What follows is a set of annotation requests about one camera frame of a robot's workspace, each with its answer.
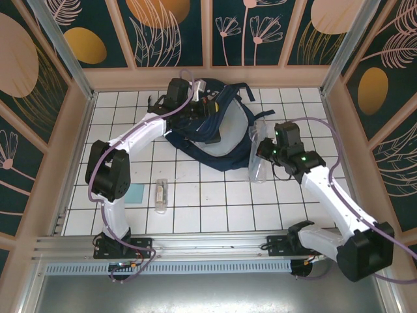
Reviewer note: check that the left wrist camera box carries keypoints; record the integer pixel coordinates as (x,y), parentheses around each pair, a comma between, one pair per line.
(201,89)

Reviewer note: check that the aluminium mounting rail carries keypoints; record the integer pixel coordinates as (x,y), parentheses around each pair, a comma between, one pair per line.
(208,244)

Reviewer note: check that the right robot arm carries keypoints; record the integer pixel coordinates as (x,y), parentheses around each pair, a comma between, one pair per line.
(365,251)

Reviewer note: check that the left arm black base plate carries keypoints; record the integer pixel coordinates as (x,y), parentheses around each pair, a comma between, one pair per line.
(143,247)

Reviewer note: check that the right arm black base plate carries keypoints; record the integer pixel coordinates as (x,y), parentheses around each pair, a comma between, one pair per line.
(277,247)

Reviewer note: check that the light blue sticky notepad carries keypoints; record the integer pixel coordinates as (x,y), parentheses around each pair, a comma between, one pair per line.
(137,194)

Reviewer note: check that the clear plastic ruler pouch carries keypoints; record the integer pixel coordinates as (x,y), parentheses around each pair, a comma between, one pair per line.
(257,172)

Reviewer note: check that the grey metal sheet panel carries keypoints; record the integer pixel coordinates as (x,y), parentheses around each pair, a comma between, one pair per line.
(208,293)

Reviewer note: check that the aluminium frame post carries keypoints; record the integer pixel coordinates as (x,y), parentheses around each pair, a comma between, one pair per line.
(347,49)
(66,49)

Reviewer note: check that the small controller circuit board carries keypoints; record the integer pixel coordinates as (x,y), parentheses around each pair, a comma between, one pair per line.
(122,266)

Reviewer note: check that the small clear bottle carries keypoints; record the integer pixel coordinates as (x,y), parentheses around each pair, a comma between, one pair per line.
(161,195)

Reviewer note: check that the navy blue backpack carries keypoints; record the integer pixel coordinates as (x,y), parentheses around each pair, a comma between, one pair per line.
(228,140)

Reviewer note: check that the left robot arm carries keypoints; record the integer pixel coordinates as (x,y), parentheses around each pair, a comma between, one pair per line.
(107,172)

